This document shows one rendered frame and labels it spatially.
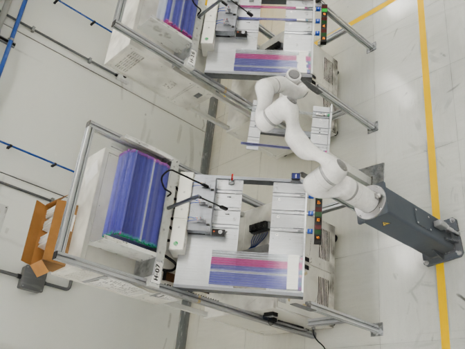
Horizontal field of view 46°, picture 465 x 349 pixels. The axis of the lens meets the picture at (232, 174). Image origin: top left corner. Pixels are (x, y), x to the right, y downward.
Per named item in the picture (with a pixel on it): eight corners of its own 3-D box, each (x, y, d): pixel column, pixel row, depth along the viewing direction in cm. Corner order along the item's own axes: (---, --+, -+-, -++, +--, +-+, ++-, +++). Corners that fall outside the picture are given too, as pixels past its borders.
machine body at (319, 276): (341, 228, 390) (280, 199, 355) (340, 329, 359) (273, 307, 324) (274, 246, 435) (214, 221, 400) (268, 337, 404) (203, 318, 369)
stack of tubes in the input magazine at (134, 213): (170, 164, 320) (131, 146, 304) (156, 248, 297) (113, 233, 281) (158, 170, 328) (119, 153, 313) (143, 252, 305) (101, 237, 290)
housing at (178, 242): (197, 182, 341) (194, 172, 328) (186, 258, 319) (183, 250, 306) (184, 181, 342) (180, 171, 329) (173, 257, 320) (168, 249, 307)
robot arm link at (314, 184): (360, 192, 271) (329, 174, 257) (332, 212, 280) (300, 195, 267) (354, 174, 279) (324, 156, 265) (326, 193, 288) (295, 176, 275)
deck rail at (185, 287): (303, 296, 302) (303, 293, 297) (302, 299, 302) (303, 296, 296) (175, 286, 311) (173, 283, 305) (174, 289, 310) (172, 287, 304)
